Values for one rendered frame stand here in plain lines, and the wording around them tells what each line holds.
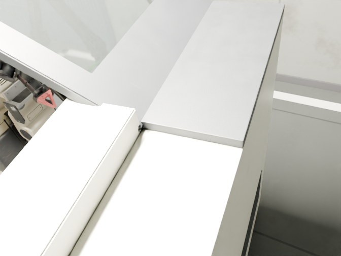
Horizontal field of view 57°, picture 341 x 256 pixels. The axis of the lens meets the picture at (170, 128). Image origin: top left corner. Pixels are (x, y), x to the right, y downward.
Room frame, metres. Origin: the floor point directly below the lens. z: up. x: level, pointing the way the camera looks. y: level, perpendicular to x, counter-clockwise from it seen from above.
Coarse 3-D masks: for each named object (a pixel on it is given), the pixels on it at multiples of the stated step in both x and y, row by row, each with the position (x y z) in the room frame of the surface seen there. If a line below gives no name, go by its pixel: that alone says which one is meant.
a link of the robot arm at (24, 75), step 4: (16, 72) 1.17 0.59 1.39; (20, 72) 1.15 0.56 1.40; (0, 76) 1.18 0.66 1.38; (4, 76) 1.17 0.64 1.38; (8, 76) 1.17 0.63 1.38; (16, 76) 1.21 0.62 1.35; (20, 76) 1.17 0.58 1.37; (24, 76) 1.15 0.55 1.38; (28, 76) 1.15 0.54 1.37; (8, 80) 1.18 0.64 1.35; (12, 80) 1.17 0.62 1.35
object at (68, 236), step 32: (64, 128) 0.59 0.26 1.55; (96, 128) 0.57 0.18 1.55; (128, 128) 0.56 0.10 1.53; (32, 160) 0.50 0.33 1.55; (64, 160) 0.48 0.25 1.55; (96, 160) 0.46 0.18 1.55; (0, 192) 0.43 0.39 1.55; (32, 192) 0.41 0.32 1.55; (64, 192) 0.39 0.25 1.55; (96, 192) 0.41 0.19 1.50; (0, 224) 0.35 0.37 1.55; (32, 224) 0.33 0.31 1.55; (64, 224) 0.32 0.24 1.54
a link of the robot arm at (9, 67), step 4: (0, 60) 1.22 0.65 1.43; (0, 64) 1.22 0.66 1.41; (4, 64) 1.21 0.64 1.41; (8, 64) 1.21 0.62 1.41; (0, 68) 1.23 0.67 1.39; (4, 68) 1.19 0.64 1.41; (8, 68) 1.20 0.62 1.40; (12, 68) 1.20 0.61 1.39; (0, 72) 1.17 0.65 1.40; (4, 72) 1.18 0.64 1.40; (8, 72) 1.18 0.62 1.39; (12, 72) 1.19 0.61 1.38; (12, 76) 1.18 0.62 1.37
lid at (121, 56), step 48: (0, 0) 0.98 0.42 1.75; (48, 0) 1.03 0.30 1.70; (96, 0) 1.08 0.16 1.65; (144, 0) 1.14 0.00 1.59; (192, 0) 1.19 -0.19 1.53; (0, 48) 0.78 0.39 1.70; (48, 48) 0.83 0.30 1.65; (96, 48) 0.87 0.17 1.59; (144, 48) 0.88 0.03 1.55; (96, 96) 0.68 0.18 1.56; (144, 96) 0.70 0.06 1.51
